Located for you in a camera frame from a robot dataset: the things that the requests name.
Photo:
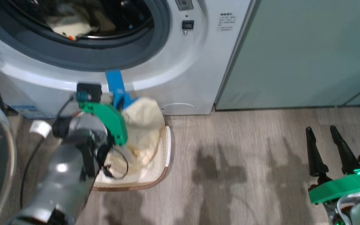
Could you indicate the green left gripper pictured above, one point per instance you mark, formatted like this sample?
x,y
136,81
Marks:
x,y
114,122

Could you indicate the grey warning sticker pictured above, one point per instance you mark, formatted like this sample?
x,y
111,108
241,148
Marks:
x,y
184,4

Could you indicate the round filter cover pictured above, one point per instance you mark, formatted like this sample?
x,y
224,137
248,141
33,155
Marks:
x,y
178,107

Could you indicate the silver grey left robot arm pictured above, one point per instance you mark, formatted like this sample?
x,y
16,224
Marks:
x,y
64,168

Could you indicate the cream garment with blue trim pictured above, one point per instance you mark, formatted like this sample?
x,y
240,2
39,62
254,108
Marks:
x,y
142,125

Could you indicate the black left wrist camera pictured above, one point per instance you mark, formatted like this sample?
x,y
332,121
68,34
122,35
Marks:
x,y
88,92

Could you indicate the black door latch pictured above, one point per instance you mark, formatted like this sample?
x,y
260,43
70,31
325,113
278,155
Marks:
x,y
187,25

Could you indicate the cream perforated laundry basket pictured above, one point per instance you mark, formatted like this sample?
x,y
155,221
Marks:
x,y
161,168

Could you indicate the printed text label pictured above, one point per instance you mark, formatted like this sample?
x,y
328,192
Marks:
x,y
227,22

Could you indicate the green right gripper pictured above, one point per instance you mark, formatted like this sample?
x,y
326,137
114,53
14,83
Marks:
x,y
339,187

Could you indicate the blue energy label sticker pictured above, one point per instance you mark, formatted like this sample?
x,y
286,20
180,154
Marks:
x,y
27,111

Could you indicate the white washing machine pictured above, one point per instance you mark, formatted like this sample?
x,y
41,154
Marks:
x,y
183,68

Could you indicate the large teal cabinet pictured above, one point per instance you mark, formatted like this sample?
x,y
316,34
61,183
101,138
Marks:
x,y
292,53

